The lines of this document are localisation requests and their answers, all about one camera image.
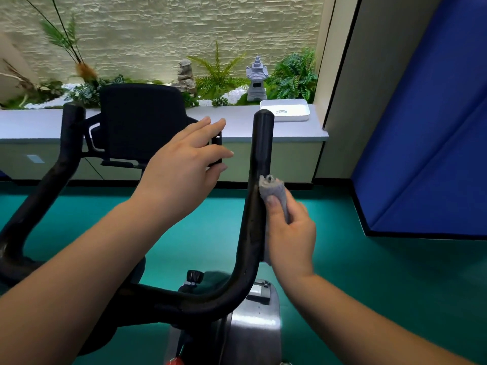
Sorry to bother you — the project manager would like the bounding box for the person's left hand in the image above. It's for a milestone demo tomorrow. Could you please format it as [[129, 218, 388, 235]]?
[[131, 116, 235, 229]]

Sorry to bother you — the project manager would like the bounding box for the person's right hand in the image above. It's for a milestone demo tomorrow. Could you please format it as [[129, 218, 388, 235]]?
[[265, 189, 317, 284]]

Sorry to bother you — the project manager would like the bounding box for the grey cleaning cloth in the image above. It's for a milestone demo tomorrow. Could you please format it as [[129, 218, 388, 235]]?
[[258, 174, 292, 267]]

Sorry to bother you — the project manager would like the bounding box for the person's right forearm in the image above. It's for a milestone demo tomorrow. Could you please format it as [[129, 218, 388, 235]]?
[[280, 273, 476, 365]]

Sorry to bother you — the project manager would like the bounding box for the person's left forearm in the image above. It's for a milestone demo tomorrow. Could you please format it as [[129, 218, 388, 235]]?
[[0, 192, 168, 365]]

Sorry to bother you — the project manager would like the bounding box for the black exercise bike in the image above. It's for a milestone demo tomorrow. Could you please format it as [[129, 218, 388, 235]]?
[[163, 279, 282, 365]]

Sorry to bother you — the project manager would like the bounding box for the black tablet holder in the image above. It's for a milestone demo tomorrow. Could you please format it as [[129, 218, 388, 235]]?
[[83, 83, 223, 179]]

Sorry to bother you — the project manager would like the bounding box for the long cabinet with grey top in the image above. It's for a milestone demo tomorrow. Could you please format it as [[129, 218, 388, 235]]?
[[0, 104, 330, 185]]

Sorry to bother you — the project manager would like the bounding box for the patch of white pebbles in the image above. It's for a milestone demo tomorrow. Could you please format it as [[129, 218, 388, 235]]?
[[197, 86, 250, 107], [22, 82, 83, 110]]

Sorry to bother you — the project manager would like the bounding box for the green moss mat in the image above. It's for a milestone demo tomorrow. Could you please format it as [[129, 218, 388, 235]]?
[[0, 78, 267, 110]]

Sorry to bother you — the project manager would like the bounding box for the grey stacked rock ornament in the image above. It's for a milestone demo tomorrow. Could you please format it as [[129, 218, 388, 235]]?
[[173, 58, 198, 96]]

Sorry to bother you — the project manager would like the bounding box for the slim green fern plant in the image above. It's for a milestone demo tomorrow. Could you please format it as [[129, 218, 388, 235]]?
[[186, 41, 250, 101]]

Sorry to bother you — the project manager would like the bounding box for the grey stone pagoda lantern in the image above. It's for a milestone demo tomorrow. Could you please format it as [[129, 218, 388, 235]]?
[[245, 55, 270, 102]]

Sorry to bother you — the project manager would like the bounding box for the variegated leaf plant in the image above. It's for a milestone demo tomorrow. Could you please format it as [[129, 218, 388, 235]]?
[[64, 74, 126, 109]]

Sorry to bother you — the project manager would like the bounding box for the white plastic tray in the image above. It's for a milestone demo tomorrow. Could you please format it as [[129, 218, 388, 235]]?
[[260, 98, 311, 123]]

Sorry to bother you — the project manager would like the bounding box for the tall thin stemmed fern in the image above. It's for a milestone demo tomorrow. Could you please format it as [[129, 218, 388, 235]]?
[[19, 0, 99, 82]]

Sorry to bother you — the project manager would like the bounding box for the large bushy fern plant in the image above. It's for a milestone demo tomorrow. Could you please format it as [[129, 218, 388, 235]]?
[[266, 47, 319, 105]]

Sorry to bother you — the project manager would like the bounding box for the small leafy green plant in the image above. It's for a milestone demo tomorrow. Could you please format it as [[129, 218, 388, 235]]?
[[36, 79, 65, 103]]

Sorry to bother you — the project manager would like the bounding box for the dry brown branch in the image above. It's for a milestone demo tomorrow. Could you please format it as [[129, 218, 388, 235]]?
[[0, 58, 37, 109]]

